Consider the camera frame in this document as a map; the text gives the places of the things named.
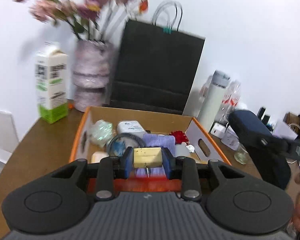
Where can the black paper bag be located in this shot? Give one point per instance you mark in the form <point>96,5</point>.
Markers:
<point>155,67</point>

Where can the clear plastic water bottle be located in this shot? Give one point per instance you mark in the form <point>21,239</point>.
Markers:
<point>231,98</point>

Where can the floral patterned item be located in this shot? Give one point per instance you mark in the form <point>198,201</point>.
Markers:
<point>118,148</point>

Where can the wooden desktop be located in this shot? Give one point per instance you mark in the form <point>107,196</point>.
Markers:
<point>40,142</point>

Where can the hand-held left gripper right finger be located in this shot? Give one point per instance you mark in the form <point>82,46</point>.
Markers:
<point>168,163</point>

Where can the brown paper bag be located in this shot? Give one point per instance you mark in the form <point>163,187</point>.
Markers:
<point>293,121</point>

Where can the cream cube charger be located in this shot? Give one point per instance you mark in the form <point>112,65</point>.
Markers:
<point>147,157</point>

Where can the white green milk carton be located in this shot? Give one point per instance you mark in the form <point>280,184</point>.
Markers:
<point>51,85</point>

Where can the white board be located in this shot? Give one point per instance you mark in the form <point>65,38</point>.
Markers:
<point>2,135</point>

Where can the white wall charger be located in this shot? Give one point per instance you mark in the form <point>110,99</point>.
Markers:
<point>218,130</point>

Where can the pale rounded object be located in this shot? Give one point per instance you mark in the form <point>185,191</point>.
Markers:
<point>98,156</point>

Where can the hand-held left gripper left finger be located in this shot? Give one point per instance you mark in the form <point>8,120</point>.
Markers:
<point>127,163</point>

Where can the purple ceramic vase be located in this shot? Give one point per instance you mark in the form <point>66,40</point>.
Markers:
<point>90,75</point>

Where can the small white object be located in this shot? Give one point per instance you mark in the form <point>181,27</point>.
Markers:
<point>190,148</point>

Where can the purple knit pouch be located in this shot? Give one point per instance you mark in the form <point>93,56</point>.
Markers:
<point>157,141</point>

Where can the white thermos bottle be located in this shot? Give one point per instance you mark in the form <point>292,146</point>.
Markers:
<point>211,102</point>

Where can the white power adapter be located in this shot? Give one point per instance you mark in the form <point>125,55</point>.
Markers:
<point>130,128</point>

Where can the clear glass cup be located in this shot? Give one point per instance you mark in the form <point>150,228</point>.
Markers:
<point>241,155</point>

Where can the iridescent plastic wrap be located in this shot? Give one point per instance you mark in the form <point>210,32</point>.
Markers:
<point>101,132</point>

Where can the red cardboard box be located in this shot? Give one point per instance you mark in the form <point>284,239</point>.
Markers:
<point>140,116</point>

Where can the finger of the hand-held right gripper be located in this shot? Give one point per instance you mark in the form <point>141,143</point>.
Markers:
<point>277,144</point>

